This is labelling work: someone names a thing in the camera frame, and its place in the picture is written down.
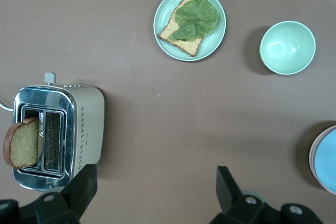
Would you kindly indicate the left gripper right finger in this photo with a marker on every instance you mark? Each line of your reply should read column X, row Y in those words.
column 246, row 208

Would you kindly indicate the blue plate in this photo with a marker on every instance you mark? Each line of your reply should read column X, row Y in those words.
column 328, row 161

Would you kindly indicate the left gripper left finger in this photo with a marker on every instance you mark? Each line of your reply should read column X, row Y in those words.
column 52, row 208

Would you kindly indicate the green plate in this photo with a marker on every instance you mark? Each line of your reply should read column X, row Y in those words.
column 218, row 37

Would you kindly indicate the bread slice under lettuce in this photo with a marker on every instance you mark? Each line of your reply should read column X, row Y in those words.
column 187, row 45

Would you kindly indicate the beige plate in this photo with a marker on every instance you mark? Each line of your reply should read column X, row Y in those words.
column 310, row 155

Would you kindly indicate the green bowl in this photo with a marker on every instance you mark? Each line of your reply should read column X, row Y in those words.
column 287, row 48

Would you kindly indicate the beige and chrome toaster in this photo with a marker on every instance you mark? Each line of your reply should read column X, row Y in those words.
column 89, row 129

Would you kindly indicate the green lettuce leaf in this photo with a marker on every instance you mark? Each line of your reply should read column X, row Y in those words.
column 197, row 16

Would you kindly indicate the brown bread slice in toaster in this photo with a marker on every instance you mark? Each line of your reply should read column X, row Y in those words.
column 23, row 145

